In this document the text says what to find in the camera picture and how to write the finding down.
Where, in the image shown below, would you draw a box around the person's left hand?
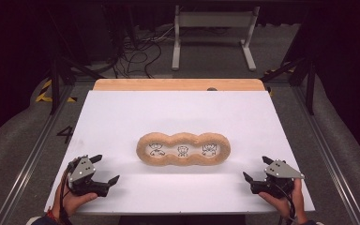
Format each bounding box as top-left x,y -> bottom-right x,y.
50,168 -> 98,218

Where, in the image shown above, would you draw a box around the aluminium floor rail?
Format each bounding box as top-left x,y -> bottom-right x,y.
0,83 -> 76,225
289,85 -> 360,225

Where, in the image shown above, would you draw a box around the person's right hand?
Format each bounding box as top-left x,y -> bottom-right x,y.
258,177 -> 308,224

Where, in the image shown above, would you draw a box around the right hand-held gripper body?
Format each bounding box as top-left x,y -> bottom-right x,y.
250,158 -> 306,200

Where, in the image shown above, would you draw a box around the black metal stand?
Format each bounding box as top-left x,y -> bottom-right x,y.
261,55 -> 318,116
48,6 -> 106,115

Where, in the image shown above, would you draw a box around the hand-held gripper cable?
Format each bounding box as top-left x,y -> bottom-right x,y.
275,184 -> 296,225
59,162 -> 76,225

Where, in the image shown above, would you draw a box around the wooden table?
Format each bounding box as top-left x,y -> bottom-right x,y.
93,78 -> 266,92

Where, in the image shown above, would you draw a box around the left hand-held gripper cable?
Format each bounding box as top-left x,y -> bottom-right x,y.
59,162 -> 76,225

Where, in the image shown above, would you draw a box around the right hand-held gripper cable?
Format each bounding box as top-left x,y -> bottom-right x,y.
275,184 -> 296,225

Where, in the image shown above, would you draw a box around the bundle of floor cables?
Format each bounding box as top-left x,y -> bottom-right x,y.
111,26 -> 176,79

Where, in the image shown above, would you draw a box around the yellow black floor tape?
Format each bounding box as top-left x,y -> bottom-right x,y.
263,61 -> 296,76
35,79 -> 78,103

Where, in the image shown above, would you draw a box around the red bracelet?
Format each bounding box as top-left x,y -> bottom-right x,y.
46,209 -> 61,224

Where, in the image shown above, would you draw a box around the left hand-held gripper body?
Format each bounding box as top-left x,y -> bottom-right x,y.
67,155 -> 111,198

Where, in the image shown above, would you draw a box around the white metal stand frame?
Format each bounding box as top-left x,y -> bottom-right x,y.
172,4 -> 261,72

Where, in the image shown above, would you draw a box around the white board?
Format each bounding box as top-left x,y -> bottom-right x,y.
44,90 -> 315,216

